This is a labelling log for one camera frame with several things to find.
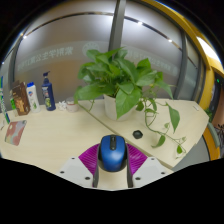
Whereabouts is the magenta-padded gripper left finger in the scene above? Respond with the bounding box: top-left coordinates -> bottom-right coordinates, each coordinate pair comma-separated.
55,143 -> 101,189

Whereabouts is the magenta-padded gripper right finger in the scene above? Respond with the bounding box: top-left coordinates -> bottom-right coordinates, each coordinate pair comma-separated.
125,143 -> 168,189

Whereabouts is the blue computer mouse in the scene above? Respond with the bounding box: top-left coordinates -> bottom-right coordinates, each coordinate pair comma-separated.
96,134 -> 129,173

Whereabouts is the pastel multicolour mouse pad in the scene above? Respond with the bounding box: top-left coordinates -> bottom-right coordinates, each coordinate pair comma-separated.
3,119 -> 28,147

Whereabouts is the small black hexagonal object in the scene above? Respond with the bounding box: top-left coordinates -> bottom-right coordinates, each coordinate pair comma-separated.
132,129 -> 145,141

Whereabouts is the small white jar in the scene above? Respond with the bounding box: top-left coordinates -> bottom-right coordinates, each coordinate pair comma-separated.
65,96 -> 80,114

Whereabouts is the crumpled white wrapper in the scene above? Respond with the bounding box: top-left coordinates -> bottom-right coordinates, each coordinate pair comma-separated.
55,100 -> 68,112

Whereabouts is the green plant in white pot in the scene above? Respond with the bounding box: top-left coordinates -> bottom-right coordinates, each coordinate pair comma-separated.
73,47 -> 188,160

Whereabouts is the dark blue pump bottle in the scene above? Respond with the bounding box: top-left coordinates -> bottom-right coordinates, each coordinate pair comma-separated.
41,70 -> 57,112

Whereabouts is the white bottle with blue cap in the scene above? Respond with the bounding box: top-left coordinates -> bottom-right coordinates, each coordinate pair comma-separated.
25,81 -> 41,114

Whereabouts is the brown cardboard box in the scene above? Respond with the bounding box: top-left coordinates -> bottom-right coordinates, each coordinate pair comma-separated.
11,80 -> 32,117

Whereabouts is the green and white tube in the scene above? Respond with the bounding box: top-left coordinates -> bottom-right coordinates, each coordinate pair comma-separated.
0,75 -> 11,125

